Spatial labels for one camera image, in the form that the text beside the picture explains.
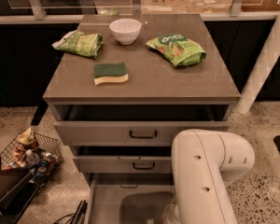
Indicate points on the grey drawer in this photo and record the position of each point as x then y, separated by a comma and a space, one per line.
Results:
124, 160
135, 125
129, 198

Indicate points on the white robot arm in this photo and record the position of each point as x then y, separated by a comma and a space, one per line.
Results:
204, 163

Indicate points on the grey drawer cabinet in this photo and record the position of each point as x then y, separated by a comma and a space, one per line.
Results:
153, 80

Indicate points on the clear plastic water bottle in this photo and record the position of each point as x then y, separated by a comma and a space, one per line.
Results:
32, 158

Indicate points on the green yellow sponge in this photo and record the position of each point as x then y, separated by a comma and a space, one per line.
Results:
110, 73

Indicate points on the right green chip bag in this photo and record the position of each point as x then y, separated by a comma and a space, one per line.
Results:
178, 50

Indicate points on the green chip bag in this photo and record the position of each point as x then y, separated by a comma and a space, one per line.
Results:
178, 50
79, 43

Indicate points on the crumpled tan snack bag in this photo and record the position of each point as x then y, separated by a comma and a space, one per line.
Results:
26, 141

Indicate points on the dark brown bin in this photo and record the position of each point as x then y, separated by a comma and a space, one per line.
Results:
15, 193

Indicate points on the white ceramic bowl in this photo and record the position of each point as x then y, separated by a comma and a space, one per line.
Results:
125, 30

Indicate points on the left green chip bag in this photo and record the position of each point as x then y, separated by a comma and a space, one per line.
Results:
79, 43

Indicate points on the left cardboard box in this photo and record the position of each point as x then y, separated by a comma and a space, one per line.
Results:
163, 7

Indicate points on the black wire basket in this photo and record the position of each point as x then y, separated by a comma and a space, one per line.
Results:
40, 159

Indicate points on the white diagonal post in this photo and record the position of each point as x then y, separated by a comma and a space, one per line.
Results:
264, 65

